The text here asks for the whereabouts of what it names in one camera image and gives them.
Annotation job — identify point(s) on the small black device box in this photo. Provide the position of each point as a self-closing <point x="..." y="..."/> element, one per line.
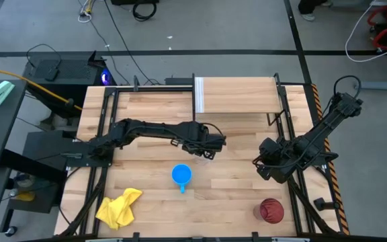
<point x="51" y="74"/>

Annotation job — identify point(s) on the yellow cloth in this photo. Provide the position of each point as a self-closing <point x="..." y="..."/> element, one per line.
<point x="118" y="210"/>

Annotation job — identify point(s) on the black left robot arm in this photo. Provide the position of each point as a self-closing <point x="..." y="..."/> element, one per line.
<point x="153" y="129"/>

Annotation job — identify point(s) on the black equipment cart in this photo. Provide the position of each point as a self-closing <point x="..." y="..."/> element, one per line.
<point x="45" y="148"/>

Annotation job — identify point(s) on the black metal rig frame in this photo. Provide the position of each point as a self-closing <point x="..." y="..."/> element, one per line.
<point x="146" y="89"/>

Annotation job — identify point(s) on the black equipment box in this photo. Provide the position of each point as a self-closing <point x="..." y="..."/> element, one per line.
<point x="133" y="1"/>

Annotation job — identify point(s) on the mint green stapler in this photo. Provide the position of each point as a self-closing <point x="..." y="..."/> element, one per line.
<point x="0" y="92"/>

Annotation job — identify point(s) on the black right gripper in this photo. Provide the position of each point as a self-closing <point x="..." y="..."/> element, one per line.
<point x="281" y="158"/>

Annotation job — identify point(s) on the red faceted plastic tumbler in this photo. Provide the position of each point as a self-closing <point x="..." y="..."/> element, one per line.
<point x="271" y="211"/>

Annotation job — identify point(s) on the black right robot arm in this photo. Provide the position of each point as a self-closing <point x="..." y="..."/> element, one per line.
<point x="328" y="124"/>

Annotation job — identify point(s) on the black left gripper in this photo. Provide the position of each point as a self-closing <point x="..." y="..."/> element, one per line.
<point x="202" y="136"/>

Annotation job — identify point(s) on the yellow roll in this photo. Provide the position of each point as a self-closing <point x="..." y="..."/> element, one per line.
<point x="25" y="196"/>

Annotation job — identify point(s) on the person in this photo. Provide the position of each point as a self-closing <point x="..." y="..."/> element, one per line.
<point x="309" y="5"/>

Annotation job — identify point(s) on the clear plastic measuring cup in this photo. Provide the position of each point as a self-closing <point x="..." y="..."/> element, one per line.
<point x="198" y="160"/>

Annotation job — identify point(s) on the wooden shelf with black legs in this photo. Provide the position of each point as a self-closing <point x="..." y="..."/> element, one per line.
<point x="240" y="94"/>

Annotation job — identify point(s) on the black computer tower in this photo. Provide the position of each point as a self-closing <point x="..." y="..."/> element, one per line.
<point x="69" y="70"/>

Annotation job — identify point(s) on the orange black hazard tape strip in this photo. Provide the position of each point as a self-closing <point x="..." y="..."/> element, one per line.
<point x="343" y="222"/>

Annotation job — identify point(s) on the black table clamp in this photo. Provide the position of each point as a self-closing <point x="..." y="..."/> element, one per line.
<point x="321" y="204"/>

